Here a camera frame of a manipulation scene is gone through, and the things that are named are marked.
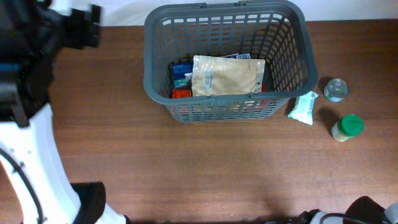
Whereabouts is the blue cardboard box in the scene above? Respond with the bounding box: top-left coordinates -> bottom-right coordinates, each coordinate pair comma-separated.
172,53 -> 251,89

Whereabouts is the orange spaghetti packet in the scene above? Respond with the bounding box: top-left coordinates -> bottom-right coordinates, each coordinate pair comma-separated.
171,82 -> 266,122

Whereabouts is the beige grain bag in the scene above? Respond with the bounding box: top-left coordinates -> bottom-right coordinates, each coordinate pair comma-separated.
192,55 -> 266,96

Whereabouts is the grey plastic shopping basket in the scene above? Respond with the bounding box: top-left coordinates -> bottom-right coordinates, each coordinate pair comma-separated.
144,1 -> 318,123

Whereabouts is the white green snack pack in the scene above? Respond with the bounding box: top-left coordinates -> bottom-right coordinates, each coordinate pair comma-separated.
288,91 -> 318,125

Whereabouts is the small metal tin can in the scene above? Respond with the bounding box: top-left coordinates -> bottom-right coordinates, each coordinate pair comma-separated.
324,78 -> 349,103

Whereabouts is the green lid glass jar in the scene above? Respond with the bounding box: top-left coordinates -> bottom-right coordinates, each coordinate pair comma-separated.
331,114 -> 364,142

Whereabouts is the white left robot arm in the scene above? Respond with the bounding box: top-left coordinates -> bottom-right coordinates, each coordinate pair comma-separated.
1,1 -> 129,223

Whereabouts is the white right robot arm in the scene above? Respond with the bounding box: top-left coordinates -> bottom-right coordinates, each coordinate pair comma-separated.
290,196 -> 397,224

